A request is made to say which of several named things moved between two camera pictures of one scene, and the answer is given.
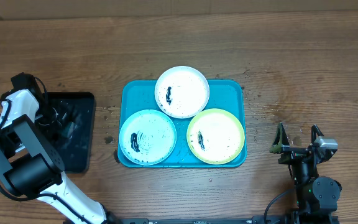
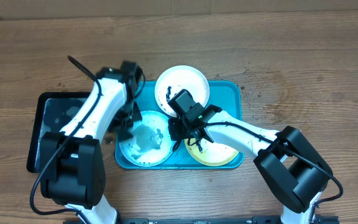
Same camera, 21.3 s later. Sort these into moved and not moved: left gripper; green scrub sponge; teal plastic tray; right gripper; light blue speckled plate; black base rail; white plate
Moved: left gripper; green scrub sponge; right gripper
Not moved: light blue speckled plate; teal plastic tray; white plate; black base rail
